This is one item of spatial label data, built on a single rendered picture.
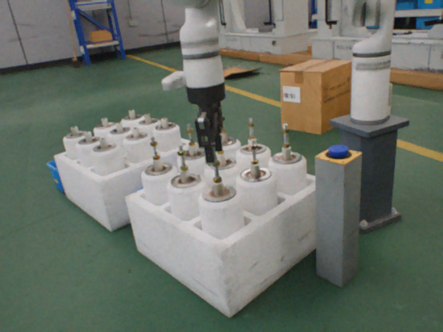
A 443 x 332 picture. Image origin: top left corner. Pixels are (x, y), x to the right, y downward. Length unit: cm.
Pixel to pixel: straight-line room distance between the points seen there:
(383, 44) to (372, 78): 8
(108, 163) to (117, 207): 15
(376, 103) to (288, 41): 314
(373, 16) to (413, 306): 65
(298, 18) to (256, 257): 353
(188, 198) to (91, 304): 35
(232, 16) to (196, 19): 461
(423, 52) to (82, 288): 243
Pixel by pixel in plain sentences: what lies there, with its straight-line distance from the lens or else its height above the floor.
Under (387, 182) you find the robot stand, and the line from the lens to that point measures 113.
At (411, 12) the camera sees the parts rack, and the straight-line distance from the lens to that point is 630.
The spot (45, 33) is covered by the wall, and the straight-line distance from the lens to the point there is 701.
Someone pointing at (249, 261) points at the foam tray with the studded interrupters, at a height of 11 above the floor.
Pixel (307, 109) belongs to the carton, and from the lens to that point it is 188.
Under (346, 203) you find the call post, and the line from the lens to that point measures 83.
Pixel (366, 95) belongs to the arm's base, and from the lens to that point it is 103.
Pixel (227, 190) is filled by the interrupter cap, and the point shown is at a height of 25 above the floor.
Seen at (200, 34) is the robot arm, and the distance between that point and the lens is 69.
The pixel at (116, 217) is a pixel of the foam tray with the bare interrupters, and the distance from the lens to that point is 125.
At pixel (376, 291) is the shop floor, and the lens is 95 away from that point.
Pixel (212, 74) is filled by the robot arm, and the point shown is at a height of 51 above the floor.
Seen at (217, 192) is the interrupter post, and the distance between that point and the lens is 80.
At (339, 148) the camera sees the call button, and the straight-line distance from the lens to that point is 81.
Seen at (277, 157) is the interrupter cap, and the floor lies 25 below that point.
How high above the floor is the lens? 63
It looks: 23 degrees down
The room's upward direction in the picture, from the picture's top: 7 degrees counter-clockwise
